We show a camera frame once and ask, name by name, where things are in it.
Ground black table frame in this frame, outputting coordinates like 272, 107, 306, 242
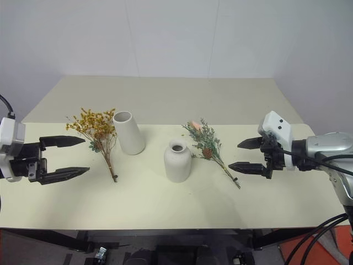
0, 227, 331, 265

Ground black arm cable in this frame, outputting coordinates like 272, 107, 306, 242
280, 148, 353, 177
0, 93, 16, 120

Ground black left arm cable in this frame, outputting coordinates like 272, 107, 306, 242
0, 93, 16, 120

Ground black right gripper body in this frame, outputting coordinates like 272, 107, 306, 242
258, 133, 286, 181

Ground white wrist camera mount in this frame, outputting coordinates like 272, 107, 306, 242
257, 110, 295, 171
0, 116, 26, 183

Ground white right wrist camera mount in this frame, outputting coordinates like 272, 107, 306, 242
257, 110, 295, 171

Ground silver caster wheel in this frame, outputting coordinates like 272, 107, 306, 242
94, 246, 109, 261
232, 250, 247, 264

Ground yellow dried flower bunch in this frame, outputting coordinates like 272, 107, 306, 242
65, 108, 120, 184

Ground white bottle-shaped vase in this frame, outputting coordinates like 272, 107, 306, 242
164, 139, 192, 184

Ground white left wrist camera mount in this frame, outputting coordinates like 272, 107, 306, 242
0, 116, 26, 183

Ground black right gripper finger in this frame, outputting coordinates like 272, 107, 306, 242
237, 136, 266, 151
228, 161, 268, 176

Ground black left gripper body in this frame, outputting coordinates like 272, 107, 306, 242
10, 137, 50, 185

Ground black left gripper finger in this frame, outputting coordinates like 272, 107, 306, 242
40, 166, 91, 186
40, 135, 86, 149

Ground tall tapered white vase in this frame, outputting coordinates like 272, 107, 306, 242
112, 110, 146, 156

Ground black hanging cable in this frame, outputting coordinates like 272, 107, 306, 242
299, 216, 353, 265
284, 212, 351, 265

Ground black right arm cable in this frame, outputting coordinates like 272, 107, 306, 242
280, 148, 353, 177

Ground orange floor mat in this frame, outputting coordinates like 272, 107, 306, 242
277, 224, 353, 265

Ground green and pink flower bunch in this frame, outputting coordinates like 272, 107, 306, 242
181, 118, 242, 190

